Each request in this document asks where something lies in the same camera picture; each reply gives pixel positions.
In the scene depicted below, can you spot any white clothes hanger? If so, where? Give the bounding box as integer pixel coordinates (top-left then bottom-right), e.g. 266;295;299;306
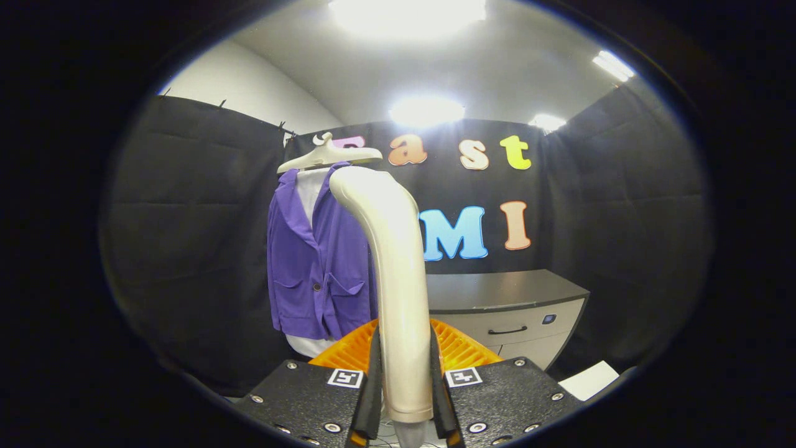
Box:
277;132;383;174

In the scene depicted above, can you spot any ceiling light panel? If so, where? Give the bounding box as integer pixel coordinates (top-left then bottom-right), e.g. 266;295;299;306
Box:
529;113;568;133
592;50;636;83
389;96;466;128

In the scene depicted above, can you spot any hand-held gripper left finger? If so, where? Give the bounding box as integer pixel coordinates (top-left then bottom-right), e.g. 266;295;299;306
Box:
233;319;383;448

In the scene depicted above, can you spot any large ceiling light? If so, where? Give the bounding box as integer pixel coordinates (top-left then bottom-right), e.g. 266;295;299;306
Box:
328;0;487;38

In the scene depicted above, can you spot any white garment steamer head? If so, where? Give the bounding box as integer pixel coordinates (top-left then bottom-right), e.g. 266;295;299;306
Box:
330;166;436;448

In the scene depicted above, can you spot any purple jacket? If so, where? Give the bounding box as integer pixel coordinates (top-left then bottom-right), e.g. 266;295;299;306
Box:
267;162;379;341

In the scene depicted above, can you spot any white paper sheet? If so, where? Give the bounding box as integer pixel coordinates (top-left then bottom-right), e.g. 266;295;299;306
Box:
558;360;620;401

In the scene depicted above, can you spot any grey cabinet with dark top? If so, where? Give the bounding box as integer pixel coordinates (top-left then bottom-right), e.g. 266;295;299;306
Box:
426;269;590;372

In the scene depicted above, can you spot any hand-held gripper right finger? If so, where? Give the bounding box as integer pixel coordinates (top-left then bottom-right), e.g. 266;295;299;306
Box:
429;317;585;448

